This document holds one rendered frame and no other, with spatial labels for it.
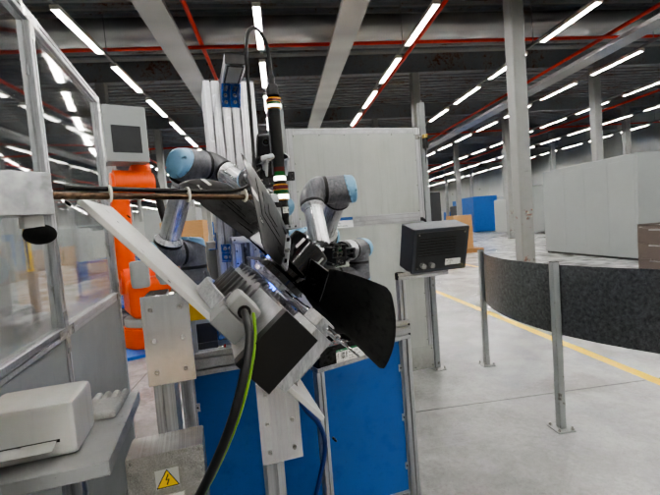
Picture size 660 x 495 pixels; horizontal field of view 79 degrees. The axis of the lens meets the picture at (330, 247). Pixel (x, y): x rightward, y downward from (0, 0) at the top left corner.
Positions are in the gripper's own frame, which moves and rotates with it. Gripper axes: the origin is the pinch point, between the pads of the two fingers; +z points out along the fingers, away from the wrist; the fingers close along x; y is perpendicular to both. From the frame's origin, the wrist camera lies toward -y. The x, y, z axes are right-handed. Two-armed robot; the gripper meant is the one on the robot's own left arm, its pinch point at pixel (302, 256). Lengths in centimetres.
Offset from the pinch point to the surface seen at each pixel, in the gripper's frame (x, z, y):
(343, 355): 33.2, -9.8, 9.2
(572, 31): -413, -1053, -47
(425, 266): 9, -56, 18
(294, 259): -3.2, 21.7, 15.2
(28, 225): -14, 73, 2
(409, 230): -6, -54, 11
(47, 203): -17, 70, 4
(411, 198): -19, -206, -58
